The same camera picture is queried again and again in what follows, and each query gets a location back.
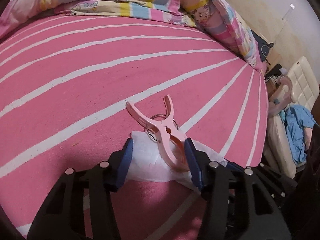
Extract white tissue sheet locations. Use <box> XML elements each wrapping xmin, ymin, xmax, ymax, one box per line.
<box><xmin>125</xmin><ymin>130</ymin><xmax>228</xmax><ymax>196</ymax></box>

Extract pink plastic clothes peg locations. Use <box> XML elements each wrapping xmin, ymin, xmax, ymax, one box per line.
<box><xmin>126</xmin><ymin>95</ymin><xmax>189</xmax><ymax>172</ymax></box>

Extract blue garment on chair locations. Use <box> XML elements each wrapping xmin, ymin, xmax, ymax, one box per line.
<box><xmin>279</xmin><ymin>105</ymin><xmax>316</xmax><ymax>165</ymax></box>

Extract pink striped bed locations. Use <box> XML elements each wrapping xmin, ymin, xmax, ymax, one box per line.
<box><xmin>1</xmin><ymin>16</ymin><xmax>267</xmax><ymax>235</ymax></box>

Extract cream leather office chair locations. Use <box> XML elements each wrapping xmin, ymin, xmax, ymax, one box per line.
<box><xmin>263</xmin><ymin>56</ymin><xmax>319</xmax><ymax>178</ymax></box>

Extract colourful striped cartoon quilt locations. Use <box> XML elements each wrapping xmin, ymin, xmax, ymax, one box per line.
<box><xmin>1</xmin><ymin>0</ymin><xmax>266</xmax><ymax>72</ymax></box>

